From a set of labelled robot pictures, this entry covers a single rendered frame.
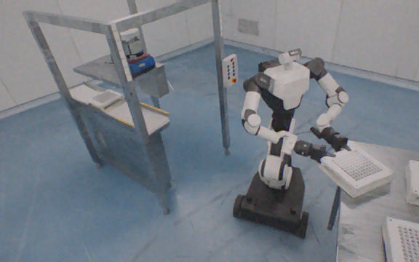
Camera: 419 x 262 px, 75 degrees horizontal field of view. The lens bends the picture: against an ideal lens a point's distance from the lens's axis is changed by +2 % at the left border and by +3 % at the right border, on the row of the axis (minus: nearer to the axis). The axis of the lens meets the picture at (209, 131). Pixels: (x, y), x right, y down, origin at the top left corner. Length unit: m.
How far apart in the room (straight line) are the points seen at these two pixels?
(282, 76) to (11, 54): 4.26
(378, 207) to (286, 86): 0.81
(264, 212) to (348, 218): 0.93
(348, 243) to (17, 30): 4.87
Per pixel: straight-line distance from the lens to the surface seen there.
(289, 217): 2.24
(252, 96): 1.67
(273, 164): 1.96
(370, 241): 1.42
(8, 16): 5.09
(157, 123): 2.15
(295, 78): 1.79
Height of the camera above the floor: 1.98
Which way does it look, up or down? 35 degrees down
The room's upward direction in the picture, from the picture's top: 7 degrees counter-clockwise
